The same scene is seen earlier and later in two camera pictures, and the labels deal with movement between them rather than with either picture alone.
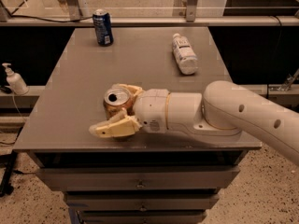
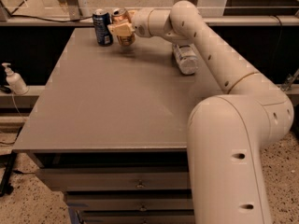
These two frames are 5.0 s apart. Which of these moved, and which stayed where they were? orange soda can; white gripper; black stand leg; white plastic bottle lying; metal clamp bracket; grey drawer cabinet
Moved: white gripper; orange soda can
Stayed: black stand leg; metal clamp bracket; white plastic bottle lying; grey drawer cabinet
